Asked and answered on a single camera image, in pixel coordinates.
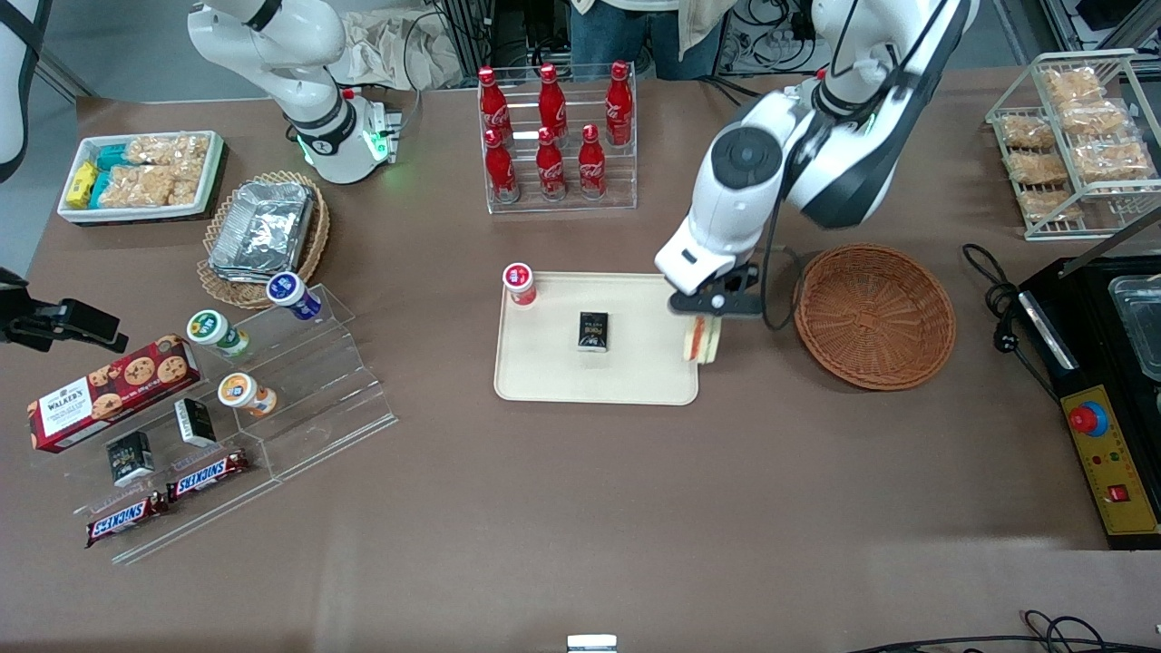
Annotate clear acrylic tiered stand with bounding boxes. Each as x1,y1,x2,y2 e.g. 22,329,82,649
86,283,398,565

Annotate yellow snack pack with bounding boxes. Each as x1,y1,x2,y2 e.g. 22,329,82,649
67,161,99,210

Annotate cream plastic tray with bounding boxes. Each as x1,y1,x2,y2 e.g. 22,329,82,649
493,271,701,406

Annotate clear bag of crackers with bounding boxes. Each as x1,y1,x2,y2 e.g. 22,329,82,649
1009,150,1069,187
102,165,178,210
1059,98,1135,137
1073,138,1157,182
1020,189,1085,223
1000,113,1058,151
125,134,211,182
1041,68,1106,105

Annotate crumpled beige bag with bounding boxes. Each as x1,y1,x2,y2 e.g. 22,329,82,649
345,7,465,90

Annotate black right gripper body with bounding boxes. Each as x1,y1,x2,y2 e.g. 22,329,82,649
0,268,57,351

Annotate green gum bottle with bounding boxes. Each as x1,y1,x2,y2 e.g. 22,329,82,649
186,308,250,356

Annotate metal pan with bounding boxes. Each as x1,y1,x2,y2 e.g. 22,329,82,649
1108,275,1161,382

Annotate white rectangular snack bin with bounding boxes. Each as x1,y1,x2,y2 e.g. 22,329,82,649
56,131,226,225

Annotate black appliance with yellow panel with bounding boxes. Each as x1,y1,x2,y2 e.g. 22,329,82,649
1016,209,1161,551

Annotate red cola bottle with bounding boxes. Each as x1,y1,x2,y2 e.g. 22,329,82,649
478,65,512,146
536,126,567,200
484,128,519,204
578,124,607,200
606,60,633,148
539,63,569,137

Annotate brown wicker basket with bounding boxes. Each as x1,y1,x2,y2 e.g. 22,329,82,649
794,243,957,392

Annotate orange gum bottle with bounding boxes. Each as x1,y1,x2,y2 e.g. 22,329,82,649
217,372,278,418

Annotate sandwich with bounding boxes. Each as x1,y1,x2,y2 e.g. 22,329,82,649
682,315,724,366

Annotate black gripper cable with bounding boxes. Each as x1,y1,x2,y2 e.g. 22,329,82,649
760,145,805,332

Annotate white wire rack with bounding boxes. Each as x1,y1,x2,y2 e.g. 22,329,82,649
986,48,1161,241

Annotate black power cable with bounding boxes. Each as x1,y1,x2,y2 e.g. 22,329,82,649
961,243,1060,402

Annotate red gum bottle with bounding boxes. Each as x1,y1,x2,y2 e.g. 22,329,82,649
502,262,538,307

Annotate purple gum bottle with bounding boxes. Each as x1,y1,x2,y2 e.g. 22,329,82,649
266,271,324,321

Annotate red Walkers cookie box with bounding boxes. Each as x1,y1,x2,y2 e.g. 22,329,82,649
27,334,202,453

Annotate clear acrylic bottle rack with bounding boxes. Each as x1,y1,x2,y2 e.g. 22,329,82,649
478,63,639,215

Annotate Snickers chocolate bar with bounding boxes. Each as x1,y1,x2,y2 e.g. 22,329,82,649
85,492,170,549
166,450,250,502

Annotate person in jeans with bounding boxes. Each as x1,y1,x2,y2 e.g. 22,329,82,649
570,0,737,81

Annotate stack of foil trays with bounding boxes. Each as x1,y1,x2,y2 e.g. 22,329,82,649
209,180,316,284

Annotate light wicker basket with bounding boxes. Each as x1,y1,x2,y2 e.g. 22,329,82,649
197,171,331,310

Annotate black floor cables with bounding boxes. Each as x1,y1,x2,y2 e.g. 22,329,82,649
848,609,1161,653

